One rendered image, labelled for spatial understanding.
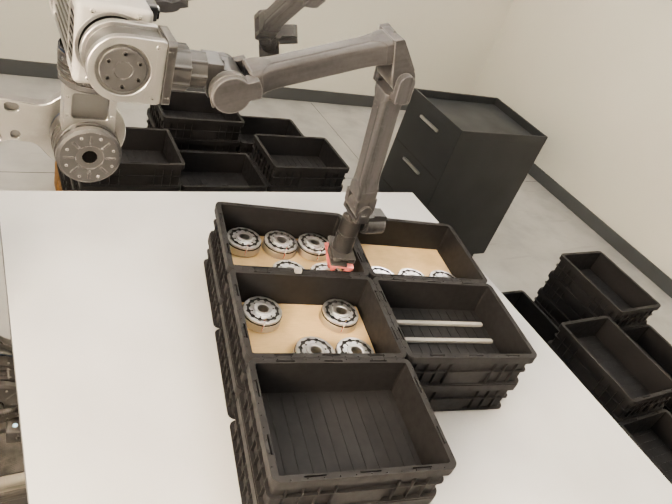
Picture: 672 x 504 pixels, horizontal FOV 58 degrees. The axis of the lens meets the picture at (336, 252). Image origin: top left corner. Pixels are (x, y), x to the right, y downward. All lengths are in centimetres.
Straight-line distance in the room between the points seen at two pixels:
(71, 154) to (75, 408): 57
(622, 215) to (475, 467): 345
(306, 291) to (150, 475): 60
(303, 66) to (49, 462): 95
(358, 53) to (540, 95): 422
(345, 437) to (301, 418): 11
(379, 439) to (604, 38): 415
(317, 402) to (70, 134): 81
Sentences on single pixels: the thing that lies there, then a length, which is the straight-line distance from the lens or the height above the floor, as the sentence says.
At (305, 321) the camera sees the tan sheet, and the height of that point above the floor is 83.
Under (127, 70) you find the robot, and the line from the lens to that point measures 115.
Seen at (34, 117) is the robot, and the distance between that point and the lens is 157.
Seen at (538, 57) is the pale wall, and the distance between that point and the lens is 553.
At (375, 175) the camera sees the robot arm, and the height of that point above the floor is 123.
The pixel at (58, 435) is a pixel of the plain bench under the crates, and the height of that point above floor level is 70.
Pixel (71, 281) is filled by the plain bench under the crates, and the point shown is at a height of 70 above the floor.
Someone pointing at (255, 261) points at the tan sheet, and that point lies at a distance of 177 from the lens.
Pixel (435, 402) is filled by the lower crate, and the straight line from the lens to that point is 171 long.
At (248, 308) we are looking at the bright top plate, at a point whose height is 86.
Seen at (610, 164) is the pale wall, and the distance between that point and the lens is 498.
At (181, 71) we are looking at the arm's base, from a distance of 117.
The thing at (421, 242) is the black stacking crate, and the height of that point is 85.
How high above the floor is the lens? 190
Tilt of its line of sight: 34 degrees down
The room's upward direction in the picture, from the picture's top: 21 degrees clockwise
